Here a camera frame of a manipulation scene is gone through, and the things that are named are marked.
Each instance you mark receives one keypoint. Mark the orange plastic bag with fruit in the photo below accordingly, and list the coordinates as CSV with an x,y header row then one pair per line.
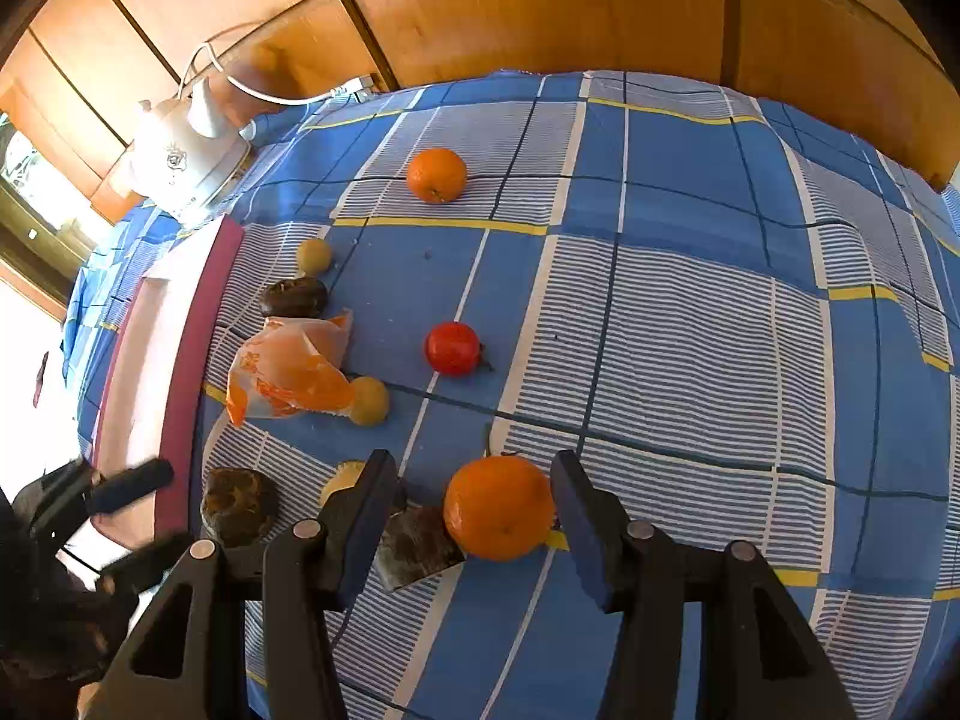
x,y
291,366

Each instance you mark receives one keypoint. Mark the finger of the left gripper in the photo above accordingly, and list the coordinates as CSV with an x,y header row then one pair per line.
x,y
112,493
143,568

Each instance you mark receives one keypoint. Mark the red cherry tomato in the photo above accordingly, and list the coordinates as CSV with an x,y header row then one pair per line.
x,y
454,349

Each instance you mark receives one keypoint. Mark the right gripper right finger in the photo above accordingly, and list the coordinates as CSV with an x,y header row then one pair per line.
x,y
759,658

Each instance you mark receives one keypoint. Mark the large orange mandarin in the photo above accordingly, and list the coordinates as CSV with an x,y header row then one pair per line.
x,y
499,508

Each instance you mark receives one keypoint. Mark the cut fruit half yellow flesh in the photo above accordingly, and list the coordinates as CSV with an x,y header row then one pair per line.
x,y
345,477

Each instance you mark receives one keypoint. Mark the small yellow-green longan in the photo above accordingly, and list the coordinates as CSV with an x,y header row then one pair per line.
x,y
314,257

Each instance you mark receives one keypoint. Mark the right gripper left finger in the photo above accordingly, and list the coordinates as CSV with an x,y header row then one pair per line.
x,y
186,658

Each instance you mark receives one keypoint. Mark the wrinkled brown passion fruit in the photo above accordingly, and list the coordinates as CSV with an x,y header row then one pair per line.
x,y
240,506

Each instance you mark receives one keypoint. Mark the pink shallow cardboard tray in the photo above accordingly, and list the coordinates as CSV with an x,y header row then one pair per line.
x,y
149,405

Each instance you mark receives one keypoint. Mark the wooden glass door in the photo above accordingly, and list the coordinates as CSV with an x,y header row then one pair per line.
x,y
49,228

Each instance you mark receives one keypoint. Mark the blue plaid tablecloth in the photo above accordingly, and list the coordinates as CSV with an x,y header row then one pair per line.
x,y
744,320

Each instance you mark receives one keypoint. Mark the dark brown passion fruit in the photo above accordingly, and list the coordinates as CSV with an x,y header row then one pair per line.
x,y
296,298

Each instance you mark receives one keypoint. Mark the small orange mandarin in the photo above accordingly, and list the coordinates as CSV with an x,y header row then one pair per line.
x,y
436,175

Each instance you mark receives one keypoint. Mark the white ceramic electric kettle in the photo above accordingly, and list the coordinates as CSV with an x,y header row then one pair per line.
x,y
184,152

